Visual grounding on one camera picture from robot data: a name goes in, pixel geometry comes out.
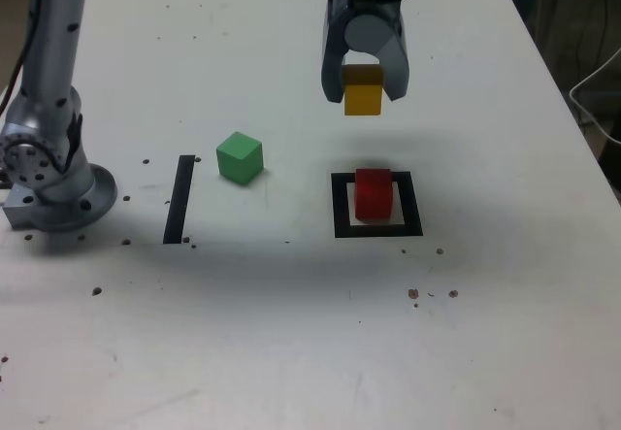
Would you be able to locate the green cube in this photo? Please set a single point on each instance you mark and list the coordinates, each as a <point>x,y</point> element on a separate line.
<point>238,158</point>

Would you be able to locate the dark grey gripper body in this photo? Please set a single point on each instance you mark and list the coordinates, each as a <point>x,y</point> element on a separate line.
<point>369,3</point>

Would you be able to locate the black tape square outline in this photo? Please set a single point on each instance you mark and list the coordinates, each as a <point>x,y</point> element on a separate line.
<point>339,207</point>

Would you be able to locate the yellow cube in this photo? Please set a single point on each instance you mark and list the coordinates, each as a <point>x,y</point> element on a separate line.
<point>363,100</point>

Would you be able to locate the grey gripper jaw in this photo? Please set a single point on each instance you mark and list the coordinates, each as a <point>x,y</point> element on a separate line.
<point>395,61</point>

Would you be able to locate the black tape strip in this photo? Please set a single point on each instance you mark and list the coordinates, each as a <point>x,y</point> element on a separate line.
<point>178,197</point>

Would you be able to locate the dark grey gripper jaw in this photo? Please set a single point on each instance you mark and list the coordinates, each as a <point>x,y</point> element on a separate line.
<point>332,61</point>

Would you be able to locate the red cube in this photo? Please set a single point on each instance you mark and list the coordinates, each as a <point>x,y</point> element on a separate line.
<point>373,197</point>

